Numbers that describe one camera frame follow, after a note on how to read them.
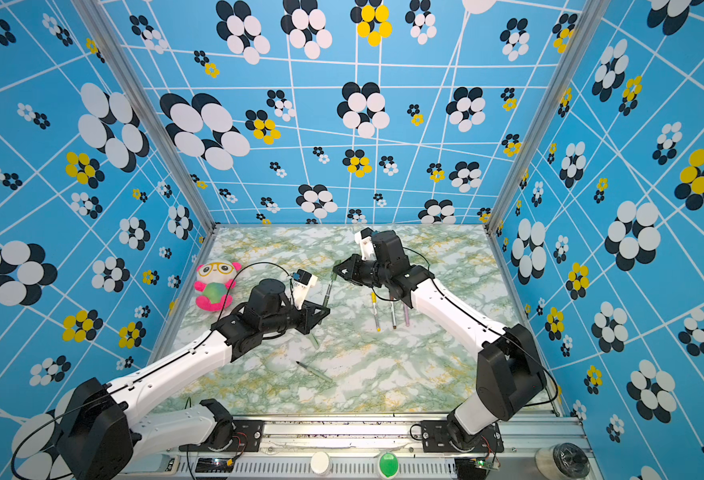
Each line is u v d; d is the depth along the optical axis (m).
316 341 0.89
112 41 0.73
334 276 0.78
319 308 0.76
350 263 0.73
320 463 0.64
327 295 0.77
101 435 0.39
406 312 0.96
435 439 0.72
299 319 0.69
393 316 0.94
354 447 0.72
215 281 0.96
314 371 0.84
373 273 0.68
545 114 0.85
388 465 0.62
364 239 0.75
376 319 0.94
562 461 0.62
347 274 0.71
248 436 0.73
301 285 0.70
